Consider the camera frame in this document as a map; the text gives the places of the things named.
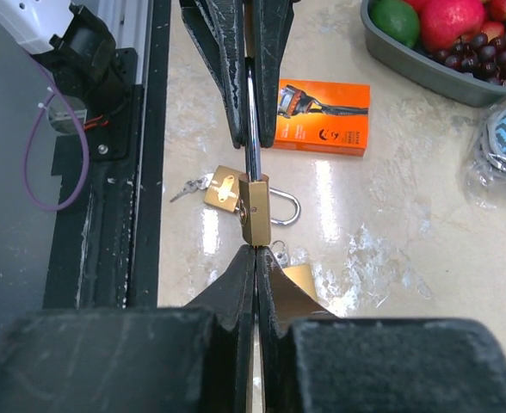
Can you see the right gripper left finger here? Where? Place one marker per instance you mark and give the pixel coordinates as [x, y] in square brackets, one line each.
[194, 358]

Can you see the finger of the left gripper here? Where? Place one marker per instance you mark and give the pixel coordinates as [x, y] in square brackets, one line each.
[271, 23]
[217, 29]

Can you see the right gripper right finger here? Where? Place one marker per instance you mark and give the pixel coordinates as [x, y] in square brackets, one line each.
[315, 361]

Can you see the long shackle brass padlock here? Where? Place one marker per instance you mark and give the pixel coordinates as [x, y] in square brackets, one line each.
[222, 191]

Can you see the small brass padlock with keys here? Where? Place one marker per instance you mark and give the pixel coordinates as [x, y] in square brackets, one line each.
[253, 185]

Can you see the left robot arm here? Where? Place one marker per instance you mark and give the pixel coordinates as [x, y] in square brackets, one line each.
[78, 48]

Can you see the short shackle brass padlock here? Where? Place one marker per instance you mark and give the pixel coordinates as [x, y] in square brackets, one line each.
[300, 274]

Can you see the orange razor box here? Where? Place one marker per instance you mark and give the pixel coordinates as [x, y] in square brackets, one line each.
[323, 117]

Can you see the green lime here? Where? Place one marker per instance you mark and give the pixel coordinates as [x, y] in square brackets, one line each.
[398, 20]

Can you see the keys of long padlock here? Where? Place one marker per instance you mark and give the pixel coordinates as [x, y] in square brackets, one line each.
[192, 186]

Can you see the red apple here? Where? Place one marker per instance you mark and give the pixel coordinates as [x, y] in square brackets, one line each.
[443, 22]

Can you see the grey fruit tray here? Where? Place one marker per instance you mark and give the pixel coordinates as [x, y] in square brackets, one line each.
[424, 71]

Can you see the small red apples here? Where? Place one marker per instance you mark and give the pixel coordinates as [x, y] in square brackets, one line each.
[494, 18]

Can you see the dark grape bunch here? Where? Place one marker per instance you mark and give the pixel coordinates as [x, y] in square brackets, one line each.
[482, 57]

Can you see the blue zigzag sponge pack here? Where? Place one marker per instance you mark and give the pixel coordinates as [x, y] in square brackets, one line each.
[483, 170]

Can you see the aluminium frame rail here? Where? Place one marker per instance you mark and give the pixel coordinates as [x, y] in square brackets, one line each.
[128, 21]

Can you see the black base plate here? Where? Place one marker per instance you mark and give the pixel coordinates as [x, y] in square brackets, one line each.
[105, 247]

